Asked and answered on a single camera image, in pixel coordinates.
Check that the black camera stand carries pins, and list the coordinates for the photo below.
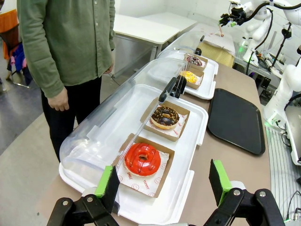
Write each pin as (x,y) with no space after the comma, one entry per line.
(283,42)

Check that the person in green shirt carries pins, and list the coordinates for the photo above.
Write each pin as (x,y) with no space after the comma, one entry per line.
(70,42)

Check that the yellow glazed donut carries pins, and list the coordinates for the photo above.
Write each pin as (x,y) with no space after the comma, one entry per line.
(195,86)
(190,77)

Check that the person in red top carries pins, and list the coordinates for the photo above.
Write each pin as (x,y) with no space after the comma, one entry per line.
(8,23)

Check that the beige corrugated board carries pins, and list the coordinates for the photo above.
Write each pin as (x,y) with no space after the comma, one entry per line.
(221,51)

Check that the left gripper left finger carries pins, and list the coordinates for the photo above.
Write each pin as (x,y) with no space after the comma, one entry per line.
(110,188)

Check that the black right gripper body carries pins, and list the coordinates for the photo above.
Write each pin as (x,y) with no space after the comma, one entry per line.
(236,15)

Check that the person's left forearm green sleeve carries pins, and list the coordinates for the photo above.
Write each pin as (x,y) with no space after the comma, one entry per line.
(110,47)

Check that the white display case base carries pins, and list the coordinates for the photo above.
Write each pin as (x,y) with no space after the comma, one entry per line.
(141,209)
(204,91)

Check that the large white table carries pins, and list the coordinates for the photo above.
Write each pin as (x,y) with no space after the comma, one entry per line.
(141,30)

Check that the pink cloth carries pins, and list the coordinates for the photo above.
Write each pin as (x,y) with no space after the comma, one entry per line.
(17,62)

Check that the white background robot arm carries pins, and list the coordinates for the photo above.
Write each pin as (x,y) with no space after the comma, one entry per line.
(282,94)

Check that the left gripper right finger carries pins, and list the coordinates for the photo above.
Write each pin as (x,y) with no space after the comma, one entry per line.
(216,183)

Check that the red glazed donut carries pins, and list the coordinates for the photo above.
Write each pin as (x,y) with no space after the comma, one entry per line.
(131,162)

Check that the person's right forearm green sleeve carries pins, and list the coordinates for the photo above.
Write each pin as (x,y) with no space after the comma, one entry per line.
(40,66)

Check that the dark purple sprinkled donut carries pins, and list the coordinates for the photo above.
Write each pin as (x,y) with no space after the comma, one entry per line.
(195,61)

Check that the red donut in box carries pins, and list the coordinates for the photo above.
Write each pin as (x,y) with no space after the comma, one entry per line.
(164,179)

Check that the person's left hand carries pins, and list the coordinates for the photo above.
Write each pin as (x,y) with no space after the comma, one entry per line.
(109,69)

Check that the grey ribbed platform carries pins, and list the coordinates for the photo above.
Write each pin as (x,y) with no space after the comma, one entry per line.
(279,176)

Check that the person's right hand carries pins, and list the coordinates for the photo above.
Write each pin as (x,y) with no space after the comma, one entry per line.
(58,100)

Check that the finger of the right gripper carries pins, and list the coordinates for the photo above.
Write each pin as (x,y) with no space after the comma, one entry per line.
(224,19)

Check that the chocolate sprinkled donut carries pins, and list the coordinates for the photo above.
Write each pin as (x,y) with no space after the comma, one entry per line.
(174,137)
(157,117)

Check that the plain white table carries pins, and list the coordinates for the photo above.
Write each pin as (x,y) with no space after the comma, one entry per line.
(171,20)

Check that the black plastic serving tray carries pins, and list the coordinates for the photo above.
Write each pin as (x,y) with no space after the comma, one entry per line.
(235,120)

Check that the clear dome display lid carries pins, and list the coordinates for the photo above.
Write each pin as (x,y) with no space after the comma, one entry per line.
(105,113)
(178,47)

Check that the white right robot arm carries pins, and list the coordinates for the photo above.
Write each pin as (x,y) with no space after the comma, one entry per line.
(258,30)

